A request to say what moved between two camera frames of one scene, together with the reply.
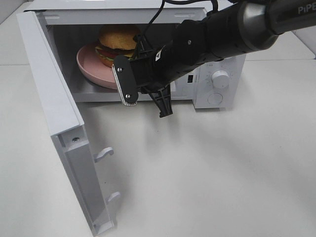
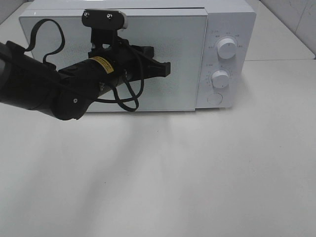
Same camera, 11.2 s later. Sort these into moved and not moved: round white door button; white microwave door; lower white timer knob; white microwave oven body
Moved: white microwave door
Not moved: lower white timer knob; white microwave oven body; round white door button
